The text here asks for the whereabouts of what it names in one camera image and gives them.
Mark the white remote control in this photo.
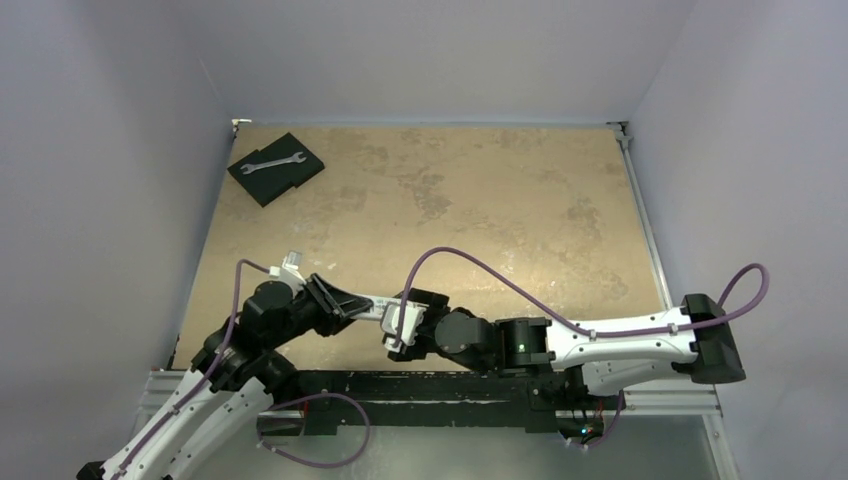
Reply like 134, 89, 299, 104
352, 295, 419, 328

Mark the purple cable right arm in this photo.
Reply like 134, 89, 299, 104
394, 246, 770, 346

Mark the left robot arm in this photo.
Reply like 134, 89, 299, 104
76, 270, 375, 479

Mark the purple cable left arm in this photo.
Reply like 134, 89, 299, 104
109, 259, 274, 480

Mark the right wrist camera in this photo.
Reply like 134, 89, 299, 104
380, 304, 426, 353

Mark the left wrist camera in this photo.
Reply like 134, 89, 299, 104
268, 250, 306, 290

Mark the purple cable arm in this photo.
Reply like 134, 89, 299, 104
109, 259, 274, 480
394, 246, 770, 346

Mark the black foam pad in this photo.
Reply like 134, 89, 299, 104
228, 133, 325, 208

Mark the silver open-end wrench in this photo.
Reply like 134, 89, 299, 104
240, 152, 307, 175

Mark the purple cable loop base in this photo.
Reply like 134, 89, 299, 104
256, 392, 371, 470

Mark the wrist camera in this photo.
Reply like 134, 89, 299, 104
380, 304, 426, 353
268, 250, 306, 290

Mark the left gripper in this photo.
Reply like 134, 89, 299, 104
265, 272, 372, 350

